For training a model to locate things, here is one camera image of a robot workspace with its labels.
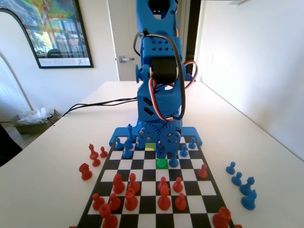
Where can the blue chess bishop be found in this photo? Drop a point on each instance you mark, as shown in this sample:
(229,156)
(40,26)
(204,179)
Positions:
(174,162)
(161,163)

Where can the red chess pawn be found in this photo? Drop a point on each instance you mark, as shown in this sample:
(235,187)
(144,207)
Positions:
(181,203)
(95,162)
(103,153)
(177,186)
(97,203)
(163,181)
(114,203)
(202,172)

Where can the black framed poster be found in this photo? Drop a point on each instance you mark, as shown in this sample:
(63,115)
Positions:
(61,35)

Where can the blue chess pawn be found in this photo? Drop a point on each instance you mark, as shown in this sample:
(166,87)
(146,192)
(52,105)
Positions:
(237,180)
(118,145)
(192,144)
(137,145)
(231,168)
(183,152)

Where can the black white chessboard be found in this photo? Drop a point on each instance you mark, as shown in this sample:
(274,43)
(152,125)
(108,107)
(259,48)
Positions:
(149,175)

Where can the red chess rook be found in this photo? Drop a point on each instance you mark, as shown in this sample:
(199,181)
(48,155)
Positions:
(221,218)
(108,218)
(130,202)

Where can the captured blue chess pieces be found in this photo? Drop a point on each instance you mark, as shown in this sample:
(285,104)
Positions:
(249,202)

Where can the white arched panel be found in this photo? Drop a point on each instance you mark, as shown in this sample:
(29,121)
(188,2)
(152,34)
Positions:
(9,47)

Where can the cardboard box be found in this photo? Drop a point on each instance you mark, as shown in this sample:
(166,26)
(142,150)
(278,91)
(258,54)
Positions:
(31,127)

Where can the blue chess king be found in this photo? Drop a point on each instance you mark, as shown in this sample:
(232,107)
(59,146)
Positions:
(130,134)

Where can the white door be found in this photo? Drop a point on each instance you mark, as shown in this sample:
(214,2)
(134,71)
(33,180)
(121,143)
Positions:
(121,28)

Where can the blue table clamp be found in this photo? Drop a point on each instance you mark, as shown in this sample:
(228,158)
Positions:
(191,78)

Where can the red chess queen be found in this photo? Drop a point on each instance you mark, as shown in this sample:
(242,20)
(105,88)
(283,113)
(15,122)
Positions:
(164,202)

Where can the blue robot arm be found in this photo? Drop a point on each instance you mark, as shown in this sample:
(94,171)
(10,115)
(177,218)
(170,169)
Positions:
(159,23)

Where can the clear plastic wrap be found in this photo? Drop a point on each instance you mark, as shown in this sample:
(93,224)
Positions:
(35,116)

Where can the captured red chess pieces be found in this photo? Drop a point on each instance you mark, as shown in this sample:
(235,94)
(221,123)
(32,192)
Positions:
(85,172)

